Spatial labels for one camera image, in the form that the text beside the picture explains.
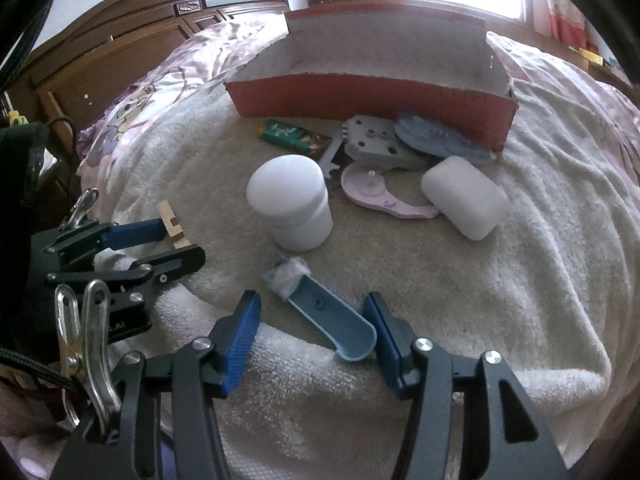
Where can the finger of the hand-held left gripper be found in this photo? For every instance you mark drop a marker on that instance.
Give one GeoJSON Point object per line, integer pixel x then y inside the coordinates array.
{"type": "Point", "coordinates": [175, 262]}
{"type": "Point", "coordinates": [135, 233]}

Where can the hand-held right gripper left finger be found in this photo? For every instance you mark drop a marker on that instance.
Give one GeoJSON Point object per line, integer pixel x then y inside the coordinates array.
{"type": "Point", "coordinates": [242, 345]}

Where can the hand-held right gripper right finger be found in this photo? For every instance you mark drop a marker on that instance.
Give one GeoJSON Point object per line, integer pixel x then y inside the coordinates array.
{"type": "Point", "coordinates": [387, 347]}

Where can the light wooden piece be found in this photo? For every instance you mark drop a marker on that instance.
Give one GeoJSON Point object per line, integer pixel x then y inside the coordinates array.
{"type": "Point", "coordinates": [180, 240]}

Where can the blue plastic scoop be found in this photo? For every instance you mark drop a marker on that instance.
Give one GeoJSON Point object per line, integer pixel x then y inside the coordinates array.
{"type": "Point", "coordinates": [330, 320]}

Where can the white round jar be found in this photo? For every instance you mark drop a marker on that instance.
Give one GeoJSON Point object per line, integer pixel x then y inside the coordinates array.
{"type": "Point", "coordinates": [290, 195]}

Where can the white rounded square case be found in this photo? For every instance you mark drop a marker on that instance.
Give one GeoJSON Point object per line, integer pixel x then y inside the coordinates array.
{"type": "Point", "coordinates": [465, 195]}

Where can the blue-grey oval plastic part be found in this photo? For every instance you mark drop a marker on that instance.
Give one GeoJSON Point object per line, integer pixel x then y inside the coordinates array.
{"type": "Point", "coordinates": [435, 135]}

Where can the white cardboard box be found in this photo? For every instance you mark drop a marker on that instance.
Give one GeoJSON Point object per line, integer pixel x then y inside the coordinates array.
{"type": "Point", "coordinates": [375, 100]}

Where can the person's left hand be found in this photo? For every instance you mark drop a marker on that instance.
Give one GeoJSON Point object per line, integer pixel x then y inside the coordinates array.
{"type": "Point", "coordinates": [20, 440]}

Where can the metal spring clip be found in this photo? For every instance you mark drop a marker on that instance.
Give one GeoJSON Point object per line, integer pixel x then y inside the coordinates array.
{"type": "Point", "coordinates": [95, 320]}
{"type": "Point", "coordinates": [80, 207]}

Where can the crumpled clear plastic wrap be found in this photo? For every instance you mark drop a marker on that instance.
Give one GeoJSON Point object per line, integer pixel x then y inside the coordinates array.
{"type": "Point", "coordinates": [285, 277]}

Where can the white towel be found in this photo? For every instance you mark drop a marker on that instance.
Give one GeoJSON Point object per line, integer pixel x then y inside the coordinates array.
{"type": "Point", "coordinates": [500, 310]}

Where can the dark cloth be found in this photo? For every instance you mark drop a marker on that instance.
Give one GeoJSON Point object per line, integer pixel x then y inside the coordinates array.
{"type": "Point", "coordinates": [20, 170]}

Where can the pink printed blanket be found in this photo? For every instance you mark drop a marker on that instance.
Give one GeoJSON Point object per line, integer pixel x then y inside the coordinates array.
{"type": "Point", "coordinates": [150, 95]}

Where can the pink plastic part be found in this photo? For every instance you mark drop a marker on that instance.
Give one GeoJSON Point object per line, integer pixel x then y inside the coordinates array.
{"type": "Point", "coordinates": [365, 185]}

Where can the yellow-green plastic clip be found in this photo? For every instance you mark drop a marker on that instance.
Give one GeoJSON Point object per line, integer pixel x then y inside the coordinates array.
{"type": "Point", "coordinates": [15, 120]}

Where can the green packet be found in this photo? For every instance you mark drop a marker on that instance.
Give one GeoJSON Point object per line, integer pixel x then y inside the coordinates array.
{"type": "Point", "coordinates": [285, 134]}

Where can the white key-shaped plastic piece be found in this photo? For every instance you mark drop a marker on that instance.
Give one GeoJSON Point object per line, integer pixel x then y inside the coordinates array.
{"type": "Point", "coordinates": [331, 157]}

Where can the dark wooden headboard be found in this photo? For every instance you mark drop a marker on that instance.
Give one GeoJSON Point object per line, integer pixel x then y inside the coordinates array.
{"type": "Point", "coordinates": [125, 30]}

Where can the grey plastic part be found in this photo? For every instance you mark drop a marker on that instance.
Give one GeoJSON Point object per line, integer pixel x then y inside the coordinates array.
{"type": "Point", "coordinates": [370, 142]}

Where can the yellow book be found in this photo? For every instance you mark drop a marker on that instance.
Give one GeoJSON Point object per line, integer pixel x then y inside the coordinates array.
{"type": "Point", "coordinates": [590, 55]}

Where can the wooden window cabinet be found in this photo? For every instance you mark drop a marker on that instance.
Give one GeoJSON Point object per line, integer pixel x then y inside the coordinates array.
{"type": "Point", "coordinates": [615, 72]}

